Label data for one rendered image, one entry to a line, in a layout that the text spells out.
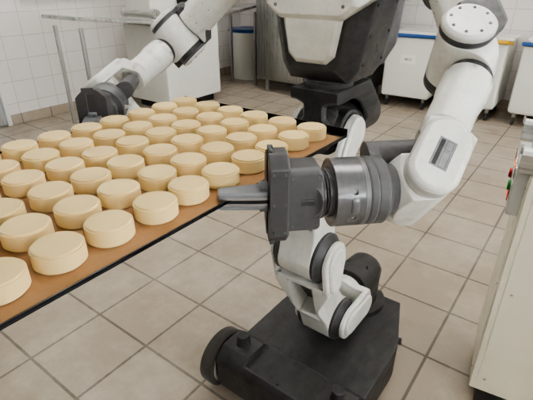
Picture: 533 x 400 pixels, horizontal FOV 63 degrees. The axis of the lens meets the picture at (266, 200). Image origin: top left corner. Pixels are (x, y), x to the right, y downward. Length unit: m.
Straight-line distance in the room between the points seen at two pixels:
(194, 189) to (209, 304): 1.49
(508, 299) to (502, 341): 0.15
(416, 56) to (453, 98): 4.31
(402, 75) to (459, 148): 4.46
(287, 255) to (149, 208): 0.74
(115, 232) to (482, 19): 0.58
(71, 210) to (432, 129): 0.43
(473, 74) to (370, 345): 1.10
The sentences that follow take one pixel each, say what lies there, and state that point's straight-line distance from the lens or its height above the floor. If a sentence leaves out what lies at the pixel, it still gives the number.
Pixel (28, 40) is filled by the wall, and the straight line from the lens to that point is 4.96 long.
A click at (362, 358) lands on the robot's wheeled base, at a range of 1.56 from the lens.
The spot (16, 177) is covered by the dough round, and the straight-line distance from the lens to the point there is 0.64.
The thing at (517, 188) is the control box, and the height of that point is 0.78.
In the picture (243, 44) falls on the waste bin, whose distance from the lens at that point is 6.24.
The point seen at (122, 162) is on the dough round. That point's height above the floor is 1.06.
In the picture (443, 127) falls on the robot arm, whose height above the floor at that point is 1.12.
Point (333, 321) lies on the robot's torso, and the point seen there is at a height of 0.32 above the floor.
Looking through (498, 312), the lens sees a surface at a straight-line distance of 1.49.
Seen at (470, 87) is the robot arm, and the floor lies 1.15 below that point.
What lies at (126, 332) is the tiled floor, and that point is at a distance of 1.94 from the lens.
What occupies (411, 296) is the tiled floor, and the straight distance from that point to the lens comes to 2.12.
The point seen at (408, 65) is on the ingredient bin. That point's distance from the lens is 5.00.
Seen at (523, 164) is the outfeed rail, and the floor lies 0.86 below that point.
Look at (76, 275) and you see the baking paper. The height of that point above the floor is 1.04.
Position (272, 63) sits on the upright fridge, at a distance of 5.52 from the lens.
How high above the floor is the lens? 1.29
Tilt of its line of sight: 27 degrees down
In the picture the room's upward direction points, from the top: straight up
